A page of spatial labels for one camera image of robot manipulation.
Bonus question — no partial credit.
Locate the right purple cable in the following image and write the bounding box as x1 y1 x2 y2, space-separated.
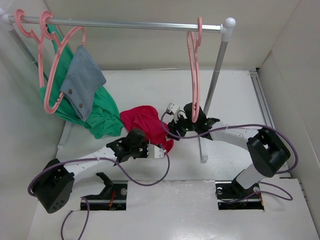
159 111 297 202

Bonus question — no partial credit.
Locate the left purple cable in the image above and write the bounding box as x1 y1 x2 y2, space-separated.
27 146 171 240

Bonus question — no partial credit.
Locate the pink hanger with clothes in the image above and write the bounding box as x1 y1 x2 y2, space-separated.
38 11 86 114

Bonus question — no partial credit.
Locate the red t shirt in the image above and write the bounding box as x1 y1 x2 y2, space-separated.
120 105 174 152

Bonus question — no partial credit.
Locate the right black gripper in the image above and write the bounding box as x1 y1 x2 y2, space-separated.
166 111 198 141

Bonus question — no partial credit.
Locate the aluminium rail right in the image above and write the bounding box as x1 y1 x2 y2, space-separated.
248 70 291 172

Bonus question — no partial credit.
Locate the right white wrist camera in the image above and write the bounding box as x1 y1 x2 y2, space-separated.
165 103 180 116

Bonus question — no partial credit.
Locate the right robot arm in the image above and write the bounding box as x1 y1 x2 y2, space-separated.
164 103 291 200

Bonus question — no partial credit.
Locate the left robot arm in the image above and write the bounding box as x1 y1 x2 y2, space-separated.
28 128 164 214

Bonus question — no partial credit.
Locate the blue denim garment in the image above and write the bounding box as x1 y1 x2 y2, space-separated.
60 45 107 122

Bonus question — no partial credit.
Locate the silver clothes rack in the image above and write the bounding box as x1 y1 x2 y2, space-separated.
0 7 237 164

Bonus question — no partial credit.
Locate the green t shirt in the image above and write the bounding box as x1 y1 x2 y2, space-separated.
40 24 123 139

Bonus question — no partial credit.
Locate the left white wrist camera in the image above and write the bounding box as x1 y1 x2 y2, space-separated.
147 141 165 159

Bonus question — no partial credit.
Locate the purple cable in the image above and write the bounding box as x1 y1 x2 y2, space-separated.
159 111 297 202
27 146 171 240

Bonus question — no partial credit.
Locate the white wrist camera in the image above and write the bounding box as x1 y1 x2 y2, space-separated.
147 141 165 159
165 103 180 116

